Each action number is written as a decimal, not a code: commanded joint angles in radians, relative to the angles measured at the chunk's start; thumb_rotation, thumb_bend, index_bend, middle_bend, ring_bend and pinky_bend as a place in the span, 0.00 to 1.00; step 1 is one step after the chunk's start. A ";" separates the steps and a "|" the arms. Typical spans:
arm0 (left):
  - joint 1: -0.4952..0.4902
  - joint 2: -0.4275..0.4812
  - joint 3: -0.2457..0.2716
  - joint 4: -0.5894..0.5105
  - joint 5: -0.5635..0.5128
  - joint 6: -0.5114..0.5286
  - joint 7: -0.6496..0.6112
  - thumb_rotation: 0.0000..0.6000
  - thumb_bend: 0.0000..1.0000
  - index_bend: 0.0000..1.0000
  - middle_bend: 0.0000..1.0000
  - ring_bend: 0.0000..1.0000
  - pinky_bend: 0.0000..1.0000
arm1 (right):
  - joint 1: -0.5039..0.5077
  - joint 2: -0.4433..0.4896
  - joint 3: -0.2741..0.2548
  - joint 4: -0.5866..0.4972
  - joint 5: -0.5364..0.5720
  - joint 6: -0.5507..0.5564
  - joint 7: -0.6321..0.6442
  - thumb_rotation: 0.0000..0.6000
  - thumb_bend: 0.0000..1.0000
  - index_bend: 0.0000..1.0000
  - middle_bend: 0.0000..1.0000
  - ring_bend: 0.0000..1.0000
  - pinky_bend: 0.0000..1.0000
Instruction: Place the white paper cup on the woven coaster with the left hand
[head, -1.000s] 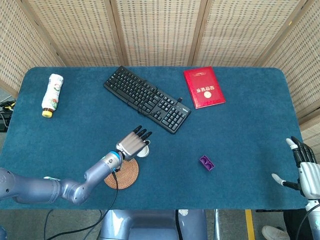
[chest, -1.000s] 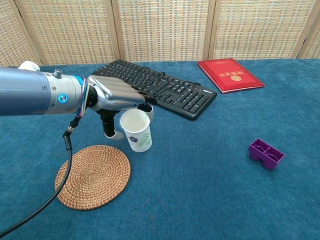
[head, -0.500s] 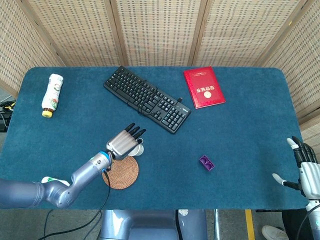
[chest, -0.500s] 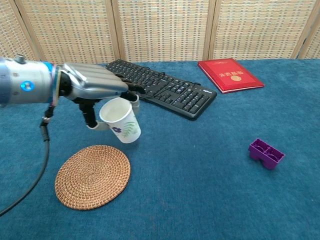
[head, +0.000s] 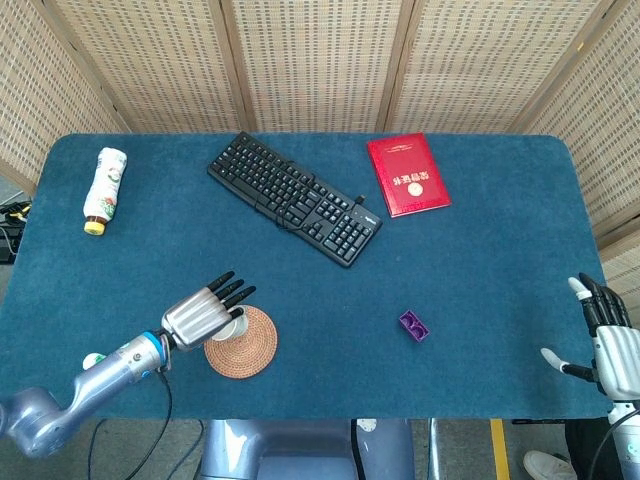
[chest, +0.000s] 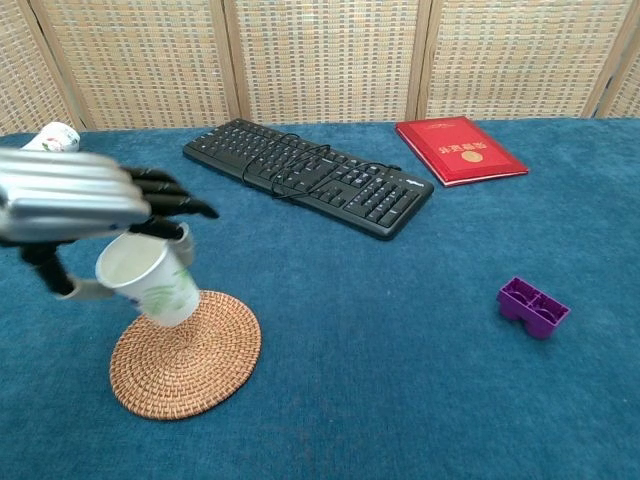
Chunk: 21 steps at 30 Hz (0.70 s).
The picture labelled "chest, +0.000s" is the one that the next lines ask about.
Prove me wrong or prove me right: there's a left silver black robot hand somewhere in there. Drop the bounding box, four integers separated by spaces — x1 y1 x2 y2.
0 149 221 301

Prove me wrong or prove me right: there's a white paper cup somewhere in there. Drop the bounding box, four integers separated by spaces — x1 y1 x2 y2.
94 230 202 329

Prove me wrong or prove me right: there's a round woven rattan coaster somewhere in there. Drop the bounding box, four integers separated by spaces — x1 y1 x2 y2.
109 289 263 421

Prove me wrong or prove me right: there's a large white yellow-capped bottle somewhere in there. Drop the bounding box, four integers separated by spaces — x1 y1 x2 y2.
19 121 81 153

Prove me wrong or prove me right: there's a black computer keyboard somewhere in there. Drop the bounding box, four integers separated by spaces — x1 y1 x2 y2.
182 118 435 242

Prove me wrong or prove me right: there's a woven bamboo folding screen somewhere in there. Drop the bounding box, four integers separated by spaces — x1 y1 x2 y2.
0 0 640 135

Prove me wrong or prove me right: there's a blue table mat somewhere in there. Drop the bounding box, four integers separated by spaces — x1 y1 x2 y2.
0 117 640 480

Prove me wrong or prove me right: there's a red certificate book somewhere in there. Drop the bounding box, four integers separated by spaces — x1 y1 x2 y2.
395 116 530 188

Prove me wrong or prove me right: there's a purple plastic block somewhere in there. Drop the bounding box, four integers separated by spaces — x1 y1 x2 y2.
496 276 572 341

